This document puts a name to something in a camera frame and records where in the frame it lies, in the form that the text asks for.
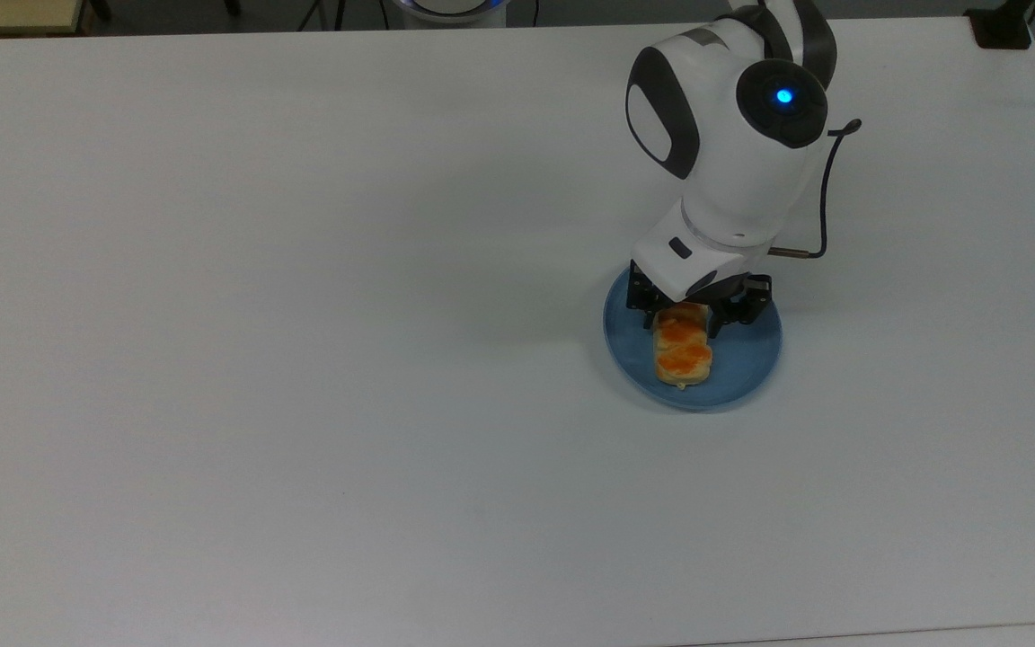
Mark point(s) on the black table corner clamp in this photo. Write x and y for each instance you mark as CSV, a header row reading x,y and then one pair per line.
x,y
1003,25

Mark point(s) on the orange glazed bread loaf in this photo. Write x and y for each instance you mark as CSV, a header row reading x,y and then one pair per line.
x,y
684,352

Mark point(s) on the wooden desk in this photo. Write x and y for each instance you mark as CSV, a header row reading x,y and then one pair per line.
x,y
10,13

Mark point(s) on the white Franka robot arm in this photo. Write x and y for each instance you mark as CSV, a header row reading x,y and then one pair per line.
x,y
733,162

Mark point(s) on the black tripod legs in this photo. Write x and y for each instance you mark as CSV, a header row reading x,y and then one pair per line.
x,y
324,11

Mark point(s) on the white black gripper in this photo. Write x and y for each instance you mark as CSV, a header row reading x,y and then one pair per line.
x,y
684,261

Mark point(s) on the blue round plate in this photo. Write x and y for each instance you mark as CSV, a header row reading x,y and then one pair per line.
x,y
745,359

